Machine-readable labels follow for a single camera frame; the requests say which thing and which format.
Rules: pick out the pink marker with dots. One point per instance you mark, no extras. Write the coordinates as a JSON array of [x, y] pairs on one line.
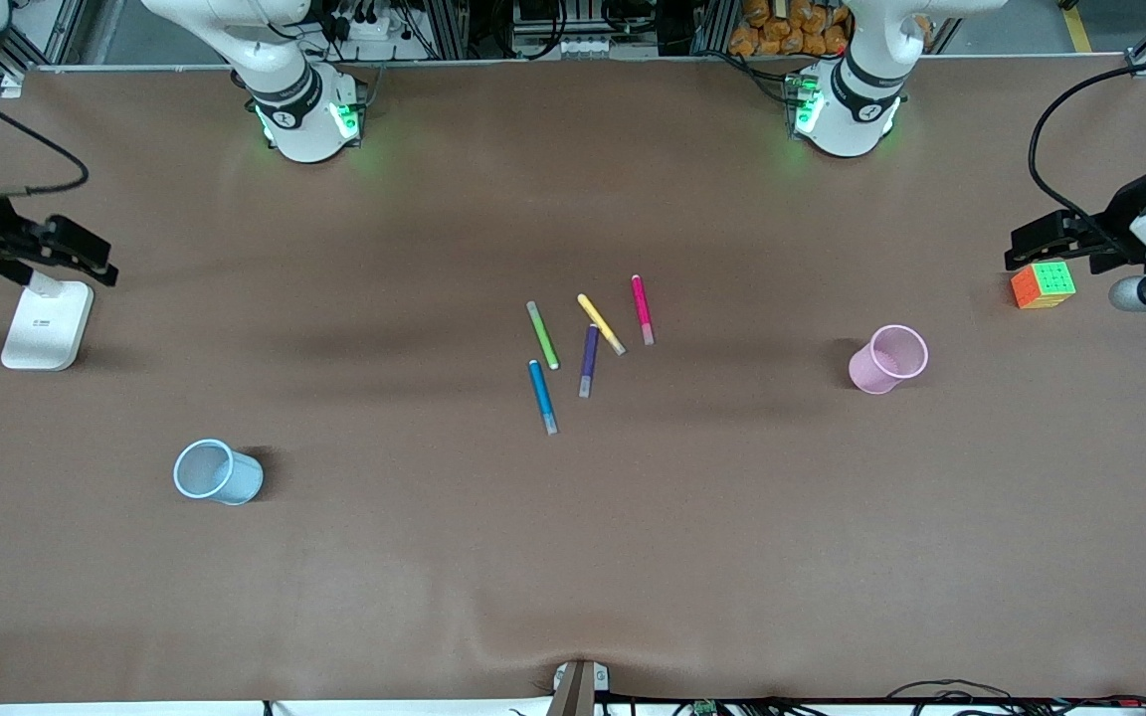
[[641, 306]]

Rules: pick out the blue marker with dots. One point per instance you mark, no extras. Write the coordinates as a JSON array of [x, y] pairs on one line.
[[541, 393]]

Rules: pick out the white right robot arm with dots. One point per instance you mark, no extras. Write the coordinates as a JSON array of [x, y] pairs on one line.
[[294, 109]]

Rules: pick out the white lamp stand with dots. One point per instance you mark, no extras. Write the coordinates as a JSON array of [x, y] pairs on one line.
[[46, 333]]

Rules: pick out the multicoloured puzzle cube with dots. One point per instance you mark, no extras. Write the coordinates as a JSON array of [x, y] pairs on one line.
[[1043, 285]]

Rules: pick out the pink cup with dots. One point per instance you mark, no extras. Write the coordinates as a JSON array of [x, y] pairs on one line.
[[876, 373]]

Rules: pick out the light blue cup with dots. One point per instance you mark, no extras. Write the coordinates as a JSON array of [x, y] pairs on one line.
[[203, 469]]

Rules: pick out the orange netted bag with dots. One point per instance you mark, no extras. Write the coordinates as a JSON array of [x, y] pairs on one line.
[[772, 35]]

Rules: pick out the white power strip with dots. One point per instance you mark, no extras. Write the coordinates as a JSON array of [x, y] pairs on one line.
[[369, 28]]

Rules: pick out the yellow marker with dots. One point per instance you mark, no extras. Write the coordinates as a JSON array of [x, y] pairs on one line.
[[599, 321]]

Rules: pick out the purple marker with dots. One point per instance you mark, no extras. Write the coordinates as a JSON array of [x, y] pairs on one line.
[[590, 353]]

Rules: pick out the green marker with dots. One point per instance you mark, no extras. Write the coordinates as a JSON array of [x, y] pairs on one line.
[[542, 335]]

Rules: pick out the white terminal block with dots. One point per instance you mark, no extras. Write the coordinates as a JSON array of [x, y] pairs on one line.
[[590, 46]]

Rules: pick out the metal corner bracket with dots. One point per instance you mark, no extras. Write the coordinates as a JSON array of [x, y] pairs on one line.
[[1145, 67], [11, 85]]

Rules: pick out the aluminium frame post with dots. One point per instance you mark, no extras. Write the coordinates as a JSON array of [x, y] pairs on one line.
[[452, 30], [715, 28]]

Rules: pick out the camera mount post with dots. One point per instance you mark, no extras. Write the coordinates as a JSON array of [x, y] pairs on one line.
[[578, 691]]

